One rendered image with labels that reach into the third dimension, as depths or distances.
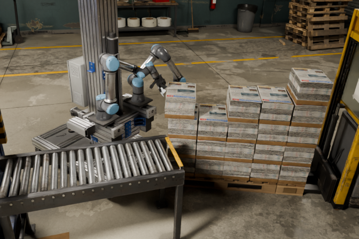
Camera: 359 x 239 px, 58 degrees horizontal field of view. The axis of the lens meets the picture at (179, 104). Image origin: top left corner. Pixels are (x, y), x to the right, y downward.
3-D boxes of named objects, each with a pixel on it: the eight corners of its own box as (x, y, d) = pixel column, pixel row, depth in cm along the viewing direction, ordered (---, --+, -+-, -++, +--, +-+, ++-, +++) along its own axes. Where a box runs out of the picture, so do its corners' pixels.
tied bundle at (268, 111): (253, 106, 343) (256, 86, 332) (281, 108, 341) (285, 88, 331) (258, 124, 309) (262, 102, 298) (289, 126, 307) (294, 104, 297)
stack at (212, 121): (169, 163, 384) (171, 100, 347) (268, 171, 379) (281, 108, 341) (165, 185, 349) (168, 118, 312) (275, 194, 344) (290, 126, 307)
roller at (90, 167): (91, 151, 272) (91, 146, 269) (96, 188, 232) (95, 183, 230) (85, 152, 270) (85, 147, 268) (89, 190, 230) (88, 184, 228)
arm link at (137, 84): (134, 94, 336) (134, 82, 330) (130, 89, 347) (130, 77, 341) (145, 92, 341) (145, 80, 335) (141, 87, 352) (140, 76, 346)
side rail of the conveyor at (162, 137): (165, 145, 297) (165, 134, 292) (166, 148, 293) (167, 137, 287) (2, 168, 259) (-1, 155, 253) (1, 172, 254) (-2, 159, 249)
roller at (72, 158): (75, 153, 268) (75, 149, 266) (77, 191, 228) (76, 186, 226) (69, 154, 267) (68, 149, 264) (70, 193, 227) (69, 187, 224)
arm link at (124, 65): (91, 60, 286) (133, 74, 323) (97, 64, 279) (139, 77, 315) (95, 48, 285) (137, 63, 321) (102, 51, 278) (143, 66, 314)
